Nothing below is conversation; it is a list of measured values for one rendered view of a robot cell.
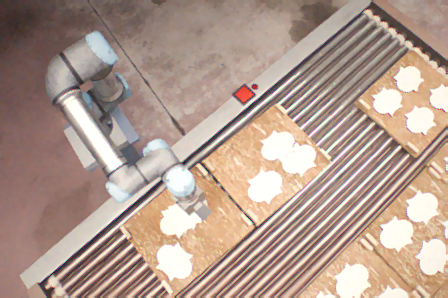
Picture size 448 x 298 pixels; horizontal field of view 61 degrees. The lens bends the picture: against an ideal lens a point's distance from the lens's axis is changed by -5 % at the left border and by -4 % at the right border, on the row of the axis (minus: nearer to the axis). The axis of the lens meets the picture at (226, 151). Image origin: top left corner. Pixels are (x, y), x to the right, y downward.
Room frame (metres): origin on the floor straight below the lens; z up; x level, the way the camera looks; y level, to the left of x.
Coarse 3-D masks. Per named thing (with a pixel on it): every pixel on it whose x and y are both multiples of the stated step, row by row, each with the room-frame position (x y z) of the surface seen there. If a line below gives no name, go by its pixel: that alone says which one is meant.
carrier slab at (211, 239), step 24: (192, 168) 0.52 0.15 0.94; (168, 192) 0.44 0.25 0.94; (216, 192) 0.41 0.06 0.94; (144, 216) 0.35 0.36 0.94; (216, 216) 0.31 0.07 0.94; (144, 240) 0.26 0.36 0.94; (168, 240) 0.24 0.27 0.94; (192, 240) 0.23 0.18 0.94; (216, 240) 0.22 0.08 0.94; (192, 264) 0.14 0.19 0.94
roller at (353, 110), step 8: (416, 48) 0.97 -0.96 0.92; (352, 112) 0.69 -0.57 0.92; (344, 120) 0.65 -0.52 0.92; (328, 128) 0.63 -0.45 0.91; (336, 128) 0.62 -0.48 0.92; (320, 136) 0.60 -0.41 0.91; (328, 136) 0.59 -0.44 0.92; (320, 144) 0.56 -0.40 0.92; (240, 208) 0.34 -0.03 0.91; (152, 288) 0.07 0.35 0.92; (160, 288) 0.07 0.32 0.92; (144, 296) 0.04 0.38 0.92; (152, 296) 0.04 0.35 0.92
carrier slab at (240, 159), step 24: (264, 120) 0.70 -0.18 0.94; (288, 120) 0.68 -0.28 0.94; (240, 144) 0.60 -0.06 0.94; (312, 144) 0.56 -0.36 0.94; (216, 168) 0.51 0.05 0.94; (240, 168) 0.50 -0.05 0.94; (264, 168) 0.48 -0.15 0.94; (312, 168) 0.46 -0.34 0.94; (240, 192) 0.40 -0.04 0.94; (288, 192) 0.37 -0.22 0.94; (264, 216) 0.29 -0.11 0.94
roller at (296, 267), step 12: (408, 156) 0.45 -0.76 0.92; (396, 168) 0.41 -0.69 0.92; (384, 180) 0.37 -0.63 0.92; (372, 192) 0.32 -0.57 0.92; (360, 204) 0.28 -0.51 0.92; (348, 216) 0.24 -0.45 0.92; (336, 228) 0.20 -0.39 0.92; (324, 240) 0.16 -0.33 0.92; (312, 252) 0.13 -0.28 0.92; (300, 264) 0.09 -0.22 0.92; (288, 276) 0.05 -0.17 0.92; (276, 288) 0.01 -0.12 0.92
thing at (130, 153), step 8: (112, 112) 0.87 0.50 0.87; (120, 112) 0.86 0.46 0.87; (120, 120) 0.82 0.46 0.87; (64, 128) 0.82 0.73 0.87; (120, 128) 0.78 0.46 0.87; (128, 128) 0.78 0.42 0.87; (128, 136) 0.74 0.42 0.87; (136, 136) 0.73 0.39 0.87; (128, 152) 0.74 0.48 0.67; (136, 152) 0.79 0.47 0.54; (128, 160) 0.72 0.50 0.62; (136, 160) 0.75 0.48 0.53
